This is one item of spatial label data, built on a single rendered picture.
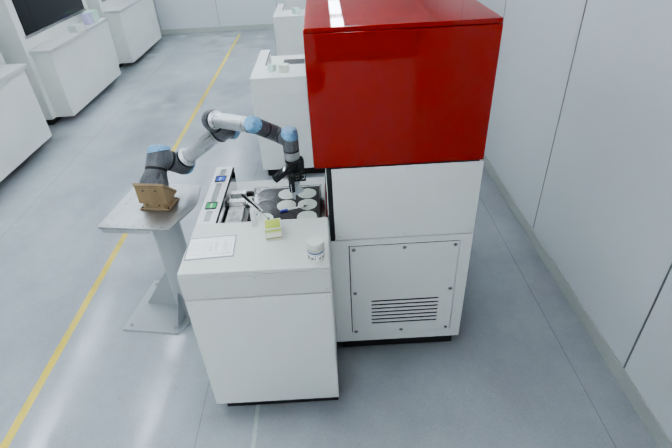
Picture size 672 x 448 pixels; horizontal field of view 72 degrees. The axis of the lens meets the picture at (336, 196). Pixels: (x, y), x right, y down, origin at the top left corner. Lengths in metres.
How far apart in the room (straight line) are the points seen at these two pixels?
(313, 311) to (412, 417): 0.85
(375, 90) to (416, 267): 0.97
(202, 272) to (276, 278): 0.30
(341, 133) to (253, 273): 0.68
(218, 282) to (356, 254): 0.71
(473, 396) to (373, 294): 0.74
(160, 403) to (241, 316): 0.90
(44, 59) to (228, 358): 4.89
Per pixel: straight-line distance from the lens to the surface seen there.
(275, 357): 2.31
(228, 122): 2.25
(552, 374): 2.91
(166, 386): 2.90
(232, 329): 2.18
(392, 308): 2.59
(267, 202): 2.42
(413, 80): 1.89
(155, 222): 2.61
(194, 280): 2.00
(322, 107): 1.89
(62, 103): 6.65
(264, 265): 1.93
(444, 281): 2.51
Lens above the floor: 2.22
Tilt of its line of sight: 33 degrees down
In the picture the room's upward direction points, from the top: 3 degrees counter-clockwise
